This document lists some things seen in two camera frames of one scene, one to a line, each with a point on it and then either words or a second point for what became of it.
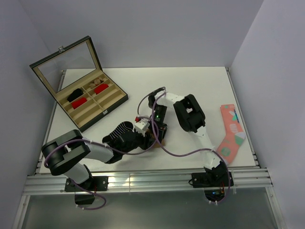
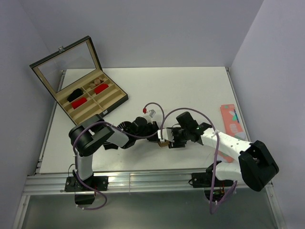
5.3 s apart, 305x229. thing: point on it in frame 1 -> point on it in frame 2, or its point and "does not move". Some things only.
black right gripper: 162,131 -> 176,144
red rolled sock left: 78,102 does not move
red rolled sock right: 100,88 does not move
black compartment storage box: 75,74 does not move
